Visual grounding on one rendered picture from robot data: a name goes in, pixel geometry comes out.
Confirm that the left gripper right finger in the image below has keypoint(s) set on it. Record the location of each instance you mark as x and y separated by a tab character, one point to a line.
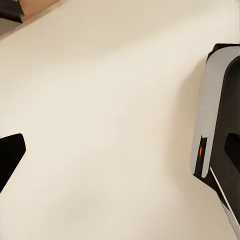
232	149

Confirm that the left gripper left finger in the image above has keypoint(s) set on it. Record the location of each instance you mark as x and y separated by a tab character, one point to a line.
12	150

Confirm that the cabinet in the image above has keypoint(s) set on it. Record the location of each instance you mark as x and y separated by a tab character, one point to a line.
11	14

